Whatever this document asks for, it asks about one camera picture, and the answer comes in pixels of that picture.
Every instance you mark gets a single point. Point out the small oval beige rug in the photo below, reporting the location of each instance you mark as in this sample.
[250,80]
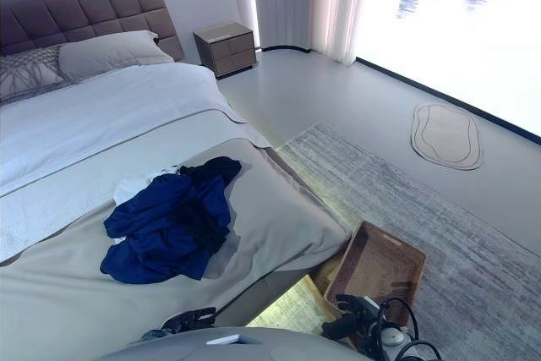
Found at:
[448,137]

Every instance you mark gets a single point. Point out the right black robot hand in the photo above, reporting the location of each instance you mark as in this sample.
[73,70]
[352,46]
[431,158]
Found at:
[357,314]

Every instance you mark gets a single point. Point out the brown padded headboard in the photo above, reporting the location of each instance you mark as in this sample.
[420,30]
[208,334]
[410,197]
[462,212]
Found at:
[84,10]

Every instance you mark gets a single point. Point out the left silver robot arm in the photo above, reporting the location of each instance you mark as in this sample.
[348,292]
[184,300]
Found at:
[148,335]

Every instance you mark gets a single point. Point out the white duvet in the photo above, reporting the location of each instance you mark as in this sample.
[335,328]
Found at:
[105,107]

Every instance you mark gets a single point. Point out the black garment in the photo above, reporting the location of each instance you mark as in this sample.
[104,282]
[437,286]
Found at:
[220,168]

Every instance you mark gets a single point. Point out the grey patterned pillow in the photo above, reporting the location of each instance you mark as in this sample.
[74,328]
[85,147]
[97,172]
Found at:
[25,71]

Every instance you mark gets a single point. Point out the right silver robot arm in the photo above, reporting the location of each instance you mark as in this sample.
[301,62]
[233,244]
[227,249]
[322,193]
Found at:
[395,339]

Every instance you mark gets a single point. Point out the sheer white curtain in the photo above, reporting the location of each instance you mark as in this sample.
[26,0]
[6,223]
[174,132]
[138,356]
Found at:
[296,1]

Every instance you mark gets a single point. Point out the brown wooden nightstand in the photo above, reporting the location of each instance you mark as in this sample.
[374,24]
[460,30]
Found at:
[226,48]

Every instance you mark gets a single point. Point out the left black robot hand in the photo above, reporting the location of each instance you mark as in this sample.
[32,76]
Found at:
[190,318]

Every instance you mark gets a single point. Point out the plain white pillow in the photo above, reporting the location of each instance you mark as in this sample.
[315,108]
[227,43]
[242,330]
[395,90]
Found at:
[110,52]

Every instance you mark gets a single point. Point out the white garment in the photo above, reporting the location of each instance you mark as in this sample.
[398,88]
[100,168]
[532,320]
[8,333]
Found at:
[131,187]

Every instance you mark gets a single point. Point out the grey robot torso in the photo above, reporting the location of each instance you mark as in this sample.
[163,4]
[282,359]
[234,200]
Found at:
[211,350]

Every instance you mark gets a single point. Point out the brown wicker basket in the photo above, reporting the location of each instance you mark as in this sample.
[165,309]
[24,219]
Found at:
[380,268]

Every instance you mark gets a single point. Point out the blue garment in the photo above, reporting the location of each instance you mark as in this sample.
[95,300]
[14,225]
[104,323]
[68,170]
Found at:
[156,230]

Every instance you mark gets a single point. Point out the grey striped area rug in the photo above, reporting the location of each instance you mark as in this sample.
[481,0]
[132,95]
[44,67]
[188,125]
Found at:
[444,230]

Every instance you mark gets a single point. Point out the bed with beige cover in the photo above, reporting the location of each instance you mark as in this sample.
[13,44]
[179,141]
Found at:
[274,209]

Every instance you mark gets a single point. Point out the bed with lit base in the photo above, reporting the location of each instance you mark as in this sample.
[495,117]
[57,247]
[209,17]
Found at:
[127,124]

